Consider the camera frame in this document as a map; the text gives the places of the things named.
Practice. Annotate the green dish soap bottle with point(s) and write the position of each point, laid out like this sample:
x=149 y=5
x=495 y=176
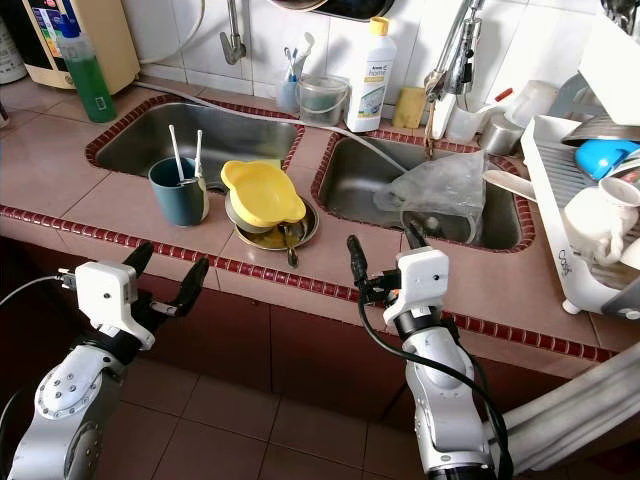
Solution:
x=95 y=90

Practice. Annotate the clear plastic container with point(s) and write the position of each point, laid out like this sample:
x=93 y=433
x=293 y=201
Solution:
x=530 y=102

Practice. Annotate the clear plastic bag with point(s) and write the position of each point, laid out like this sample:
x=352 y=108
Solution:
x=435 y=190

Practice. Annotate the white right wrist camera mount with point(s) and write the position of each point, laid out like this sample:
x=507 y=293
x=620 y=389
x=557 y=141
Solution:
x=420 y=280

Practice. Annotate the thin white toothbrush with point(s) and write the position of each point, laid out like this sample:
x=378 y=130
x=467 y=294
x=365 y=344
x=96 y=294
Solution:
x=198 y=155
x=175 y=150

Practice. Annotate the yellow plastic bowl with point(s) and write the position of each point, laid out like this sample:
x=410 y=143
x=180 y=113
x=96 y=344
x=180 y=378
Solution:
x=263 y=195

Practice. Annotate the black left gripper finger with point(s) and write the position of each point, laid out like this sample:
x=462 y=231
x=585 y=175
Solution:
x=195 y=282
x=140 y=258

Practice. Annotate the dark yellow sponge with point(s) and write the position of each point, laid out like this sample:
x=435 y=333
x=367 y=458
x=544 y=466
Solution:
x=409 y=107

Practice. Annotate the white utensil red tip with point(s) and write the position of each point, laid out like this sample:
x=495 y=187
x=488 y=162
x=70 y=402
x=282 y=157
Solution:
x=508 y=93

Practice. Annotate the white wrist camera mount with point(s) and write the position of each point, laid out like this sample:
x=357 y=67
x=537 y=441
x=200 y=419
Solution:
x=108 y=295
x=420 y=280

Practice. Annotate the steel sink basin under faucet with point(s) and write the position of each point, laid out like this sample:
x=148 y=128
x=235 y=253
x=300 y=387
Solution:
x=360 y=180

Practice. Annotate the white dish rack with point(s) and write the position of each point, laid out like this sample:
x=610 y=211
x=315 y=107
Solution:
x=555 y=220

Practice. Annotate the steel sink basin with drain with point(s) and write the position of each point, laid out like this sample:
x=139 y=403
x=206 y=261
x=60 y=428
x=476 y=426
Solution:
x=150 y=140

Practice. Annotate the small steel cup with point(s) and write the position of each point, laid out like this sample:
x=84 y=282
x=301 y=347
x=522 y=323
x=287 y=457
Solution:
x=500 y=135

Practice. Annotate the white ceramic jug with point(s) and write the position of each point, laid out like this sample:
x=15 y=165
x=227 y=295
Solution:
x=600 y=225

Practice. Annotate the cream plastic spatula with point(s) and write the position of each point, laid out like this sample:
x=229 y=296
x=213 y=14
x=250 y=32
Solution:
x=512 y=185

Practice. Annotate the blue plastic bowl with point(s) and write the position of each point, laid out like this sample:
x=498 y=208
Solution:
x=605 y=158

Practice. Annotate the white plastic jar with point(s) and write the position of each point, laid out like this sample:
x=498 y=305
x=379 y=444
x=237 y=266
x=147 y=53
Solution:
x=12 y=55

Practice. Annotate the chrome spray head faucet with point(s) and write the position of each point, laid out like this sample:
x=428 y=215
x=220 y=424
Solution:
x=466 y=60

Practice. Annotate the clear plastic tub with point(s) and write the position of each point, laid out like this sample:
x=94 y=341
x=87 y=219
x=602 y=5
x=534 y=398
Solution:
x=322 y=100

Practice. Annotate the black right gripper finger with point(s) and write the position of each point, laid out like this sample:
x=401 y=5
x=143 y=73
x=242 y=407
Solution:
x=358 y=262
x=416 y=238

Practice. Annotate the steel plate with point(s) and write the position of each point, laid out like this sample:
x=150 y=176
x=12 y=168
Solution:
x=600 y=130

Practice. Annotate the beige water purifier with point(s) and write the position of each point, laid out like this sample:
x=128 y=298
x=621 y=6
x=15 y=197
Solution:
x=115 y=45

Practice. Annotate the chrome gooseneck faucet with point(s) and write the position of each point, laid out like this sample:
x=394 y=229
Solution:
x=437 y=82

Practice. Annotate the white plastic board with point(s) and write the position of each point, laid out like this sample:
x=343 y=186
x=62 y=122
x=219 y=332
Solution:
x=615 y=70

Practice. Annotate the clear toothbrush cup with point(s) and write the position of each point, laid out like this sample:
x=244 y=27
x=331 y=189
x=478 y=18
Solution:
x=288 y=95

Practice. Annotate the white detergent bottle yellow cap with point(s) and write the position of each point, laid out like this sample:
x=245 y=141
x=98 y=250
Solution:
x=370 y=90

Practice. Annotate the hanging steel pan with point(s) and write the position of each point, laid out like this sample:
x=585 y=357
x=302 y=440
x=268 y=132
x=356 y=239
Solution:
x=340 y=8

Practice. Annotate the white bottle green cap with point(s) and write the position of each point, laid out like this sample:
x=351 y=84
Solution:
x=440 y=118

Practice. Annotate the blue-grey mug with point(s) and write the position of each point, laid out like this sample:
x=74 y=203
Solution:
x=175 y=200

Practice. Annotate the steel wall tap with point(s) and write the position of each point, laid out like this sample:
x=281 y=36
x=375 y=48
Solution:
x=233 y=40

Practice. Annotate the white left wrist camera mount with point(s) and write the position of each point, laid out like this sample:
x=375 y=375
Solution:
x=108 y=295

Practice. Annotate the stainless steel bowl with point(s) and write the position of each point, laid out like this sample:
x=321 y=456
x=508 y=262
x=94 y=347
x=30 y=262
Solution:
x=250 y=238

